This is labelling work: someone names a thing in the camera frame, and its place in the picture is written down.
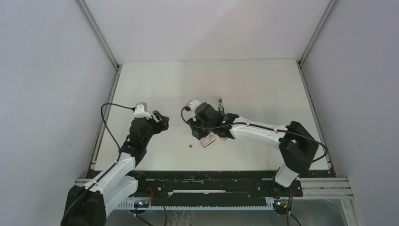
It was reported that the red white staple box sleeve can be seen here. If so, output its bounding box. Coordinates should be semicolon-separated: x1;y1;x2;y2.
199;133;216;148

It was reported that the circuit board with wires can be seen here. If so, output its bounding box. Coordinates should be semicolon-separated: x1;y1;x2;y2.
127;186;169;226
272;190;302;226

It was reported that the left circuit board with wires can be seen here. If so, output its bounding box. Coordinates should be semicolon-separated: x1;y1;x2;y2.
127;186;169;226

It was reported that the right circuit board with wires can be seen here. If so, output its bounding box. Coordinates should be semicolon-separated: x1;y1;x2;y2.
272;190;302;226

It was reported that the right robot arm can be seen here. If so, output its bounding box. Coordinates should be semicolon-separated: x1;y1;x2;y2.
181;100;321;196

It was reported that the black camera cable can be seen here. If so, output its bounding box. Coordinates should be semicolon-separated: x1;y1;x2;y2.
100;103;137;163
181;106;328;164

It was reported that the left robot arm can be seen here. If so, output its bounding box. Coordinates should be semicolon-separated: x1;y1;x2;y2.
60;109;169;226

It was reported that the left black camera cable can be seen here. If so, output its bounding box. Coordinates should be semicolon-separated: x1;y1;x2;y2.
100;103;137;163

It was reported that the right black camera cable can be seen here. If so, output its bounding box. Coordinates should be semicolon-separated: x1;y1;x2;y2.
181;106;328;164

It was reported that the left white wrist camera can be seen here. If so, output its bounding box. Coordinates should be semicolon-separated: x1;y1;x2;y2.
133;102;151;119

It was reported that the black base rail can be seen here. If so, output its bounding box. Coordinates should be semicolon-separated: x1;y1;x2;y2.
131;170;303;208

